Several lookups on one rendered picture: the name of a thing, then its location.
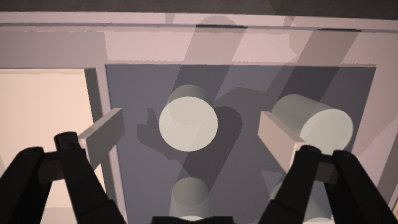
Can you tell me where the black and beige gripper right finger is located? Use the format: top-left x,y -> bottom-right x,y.
258,111 -> 398,224

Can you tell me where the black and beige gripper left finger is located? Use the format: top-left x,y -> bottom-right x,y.
0,108 -> 127,224

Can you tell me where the beige cylinder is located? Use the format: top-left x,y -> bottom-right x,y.
271,94 -> 353,155
271,183 -> 335,224
169,177 -> 212,221
159,85 -> 218,152

